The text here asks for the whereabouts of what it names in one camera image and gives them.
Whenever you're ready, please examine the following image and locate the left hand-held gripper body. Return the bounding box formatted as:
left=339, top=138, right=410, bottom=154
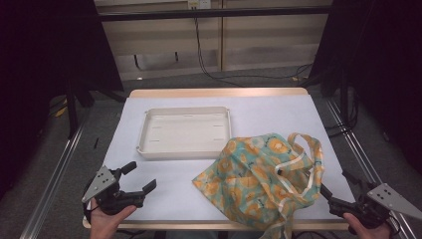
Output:
left=82, top=165, right=147, bottom=216

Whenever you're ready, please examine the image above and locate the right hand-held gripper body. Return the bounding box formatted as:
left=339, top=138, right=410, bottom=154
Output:
left=327, top=182, right=422, bottom=230

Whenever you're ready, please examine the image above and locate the white plastic tray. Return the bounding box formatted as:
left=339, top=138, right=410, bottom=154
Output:
left=135, top=106, right=232, bottom=161

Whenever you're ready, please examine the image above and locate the fruit print cloth bag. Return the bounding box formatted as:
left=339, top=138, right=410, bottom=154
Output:
left=192, top=131, right=325, bottom=239

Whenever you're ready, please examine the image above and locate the person's right hand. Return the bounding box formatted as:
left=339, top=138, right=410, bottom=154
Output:
left=342, top=212, right=393, bottom=239

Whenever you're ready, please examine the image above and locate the person's left hand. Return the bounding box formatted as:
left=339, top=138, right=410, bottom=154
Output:
left=89, top=197, right=137, bottom=239

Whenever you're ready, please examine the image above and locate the white table mat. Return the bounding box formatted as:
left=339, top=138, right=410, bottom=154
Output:
left=85, top=94, right=356, bottom=222

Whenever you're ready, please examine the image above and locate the black metal stand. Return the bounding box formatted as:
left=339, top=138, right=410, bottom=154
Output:
left=304, top=64, right=361, bottom=137
left=63, top=79, right=127, bottom=140

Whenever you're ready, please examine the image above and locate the wooden table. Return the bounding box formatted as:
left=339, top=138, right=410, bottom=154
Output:
left=82, top=87, right=356, bottom=232

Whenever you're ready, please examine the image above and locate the black curtain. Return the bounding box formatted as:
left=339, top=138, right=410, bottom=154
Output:
left=0, top=0, right=124, bottom=200
left=310, top=0, right=422, bottom=175

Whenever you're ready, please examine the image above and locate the beige low cabinet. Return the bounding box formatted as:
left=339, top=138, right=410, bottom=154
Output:
left=94, top=0, right=333, bottom=82

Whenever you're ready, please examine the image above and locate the black horizontal bar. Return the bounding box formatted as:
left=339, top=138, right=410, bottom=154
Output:
left=98, top=5, right=333, bottom=23

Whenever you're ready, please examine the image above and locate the aluminium floor rail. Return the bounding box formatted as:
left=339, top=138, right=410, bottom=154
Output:
left=19, top=121, right=86, bottom=239
left=324, top=99, right=420, bottom=239

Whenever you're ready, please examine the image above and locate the black hanging cable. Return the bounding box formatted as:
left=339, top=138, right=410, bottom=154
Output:
left=193, top=17, right=315, bottom=89

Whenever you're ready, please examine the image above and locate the white wall socket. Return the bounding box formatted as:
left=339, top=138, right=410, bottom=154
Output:
left=187, top=0, right=213, bottom=10

